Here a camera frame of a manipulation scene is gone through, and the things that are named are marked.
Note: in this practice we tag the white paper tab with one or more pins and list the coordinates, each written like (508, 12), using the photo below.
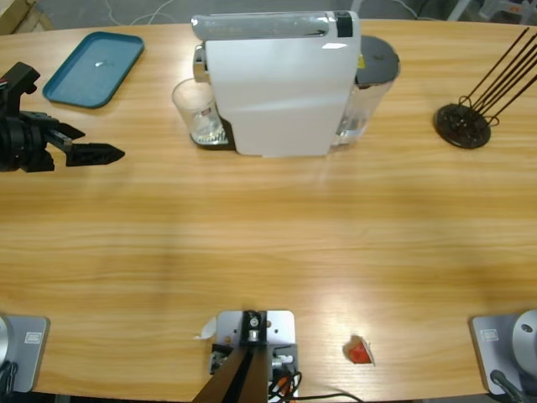
(207, 329)

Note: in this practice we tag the clear glass cup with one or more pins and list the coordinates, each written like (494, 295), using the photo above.
(195, 103)

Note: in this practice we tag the black capsule holder with rods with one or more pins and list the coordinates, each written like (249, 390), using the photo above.
(457, 132)

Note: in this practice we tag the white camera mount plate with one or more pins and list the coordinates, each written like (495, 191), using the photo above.
(280, 323)

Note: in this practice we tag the red coffee capsule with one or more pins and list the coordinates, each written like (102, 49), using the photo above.
(358, 354)

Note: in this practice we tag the white capsule coffee machine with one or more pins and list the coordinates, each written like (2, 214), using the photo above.
(277, 92)

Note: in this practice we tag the white plastic stool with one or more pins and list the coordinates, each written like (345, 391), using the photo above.
(482, 8)

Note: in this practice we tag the teal plastic tray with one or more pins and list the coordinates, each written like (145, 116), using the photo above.
(84, 80)

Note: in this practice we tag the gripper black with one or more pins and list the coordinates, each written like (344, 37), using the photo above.
(23, 142)

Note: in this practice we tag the light wooden board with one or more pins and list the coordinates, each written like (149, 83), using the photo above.
(21, 14)

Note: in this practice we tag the dark camera mount post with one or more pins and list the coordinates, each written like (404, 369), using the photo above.
(239, 373)

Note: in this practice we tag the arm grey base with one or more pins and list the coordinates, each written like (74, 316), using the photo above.
(29, 352)
(499, 348)

